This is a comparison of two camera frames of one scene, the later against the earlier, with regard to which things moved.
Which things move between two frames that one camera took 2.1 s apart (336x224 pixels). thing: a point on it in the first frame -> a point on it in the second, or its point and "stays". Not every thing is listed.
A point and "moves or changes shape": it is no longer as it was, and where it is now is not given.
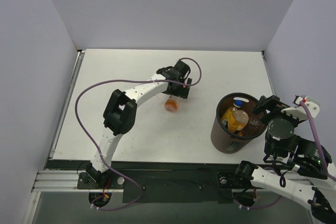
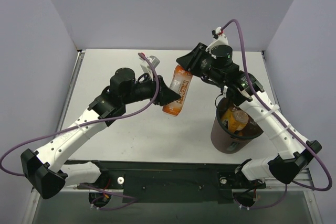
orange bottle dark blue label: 228,119 stays
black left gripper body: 180,92 -> 160,91
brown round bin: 225,141 stays
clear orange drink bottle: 170,104 moves or changes shape
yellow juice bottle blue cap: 241,117 -> 226,119
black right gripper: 266,104 -> 196,57
